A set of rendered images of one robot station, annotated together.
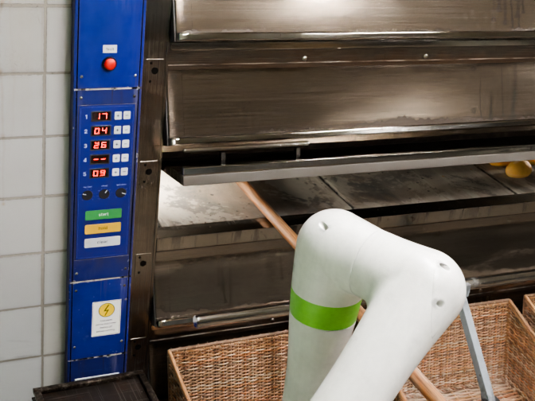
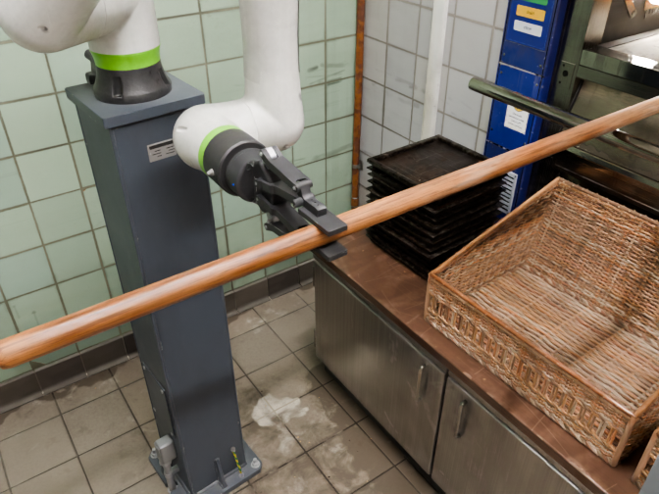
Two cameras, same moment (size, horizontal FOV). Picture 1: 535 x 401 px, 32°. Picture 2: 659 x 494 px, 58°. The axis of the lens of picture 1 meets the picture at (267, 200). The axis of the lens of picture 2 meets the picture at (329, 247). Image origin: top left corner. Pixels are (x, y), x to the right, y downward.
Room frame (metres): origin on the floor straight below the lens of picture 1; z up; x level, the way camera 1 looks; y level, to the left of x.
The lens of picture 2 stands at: (1.25, -1.11, 1.62)
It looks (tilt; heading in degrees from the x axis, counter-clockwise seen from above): 35 degrees down; 81
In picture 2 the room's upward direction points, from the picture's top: straight up
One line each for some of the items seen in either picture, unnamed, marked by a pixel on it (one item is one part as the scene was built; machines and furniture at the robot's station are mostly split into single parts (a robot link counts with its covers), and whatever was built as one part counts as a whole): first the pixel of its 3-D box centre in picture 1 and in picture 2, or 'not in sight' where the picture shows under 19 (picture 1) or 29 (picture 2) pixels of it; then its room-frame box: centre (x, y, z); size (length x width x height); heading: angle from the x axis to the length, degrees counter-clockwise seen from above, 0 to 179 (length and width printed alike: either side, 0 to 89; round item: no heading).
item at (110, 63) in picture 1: (110, 58); not in sight; (1.99, 0.39, 1.67); 0.03 x 0.02 x 0.06; 116
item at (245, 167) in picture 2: not in sight; (262, 182); (1.26, -0.34, 1.20); 0.09 x 0.07 x 0.08; 116
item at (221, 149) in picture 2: not in sight; (240, 163); (1.24, -0.27, 1.20); 0.12 x 0.06 x 0.09; 26
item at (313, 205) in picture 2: not in sight; (311, 197); (1.32, -0.45, 1.23); 0.05 x 0.01 x 0.03; 116
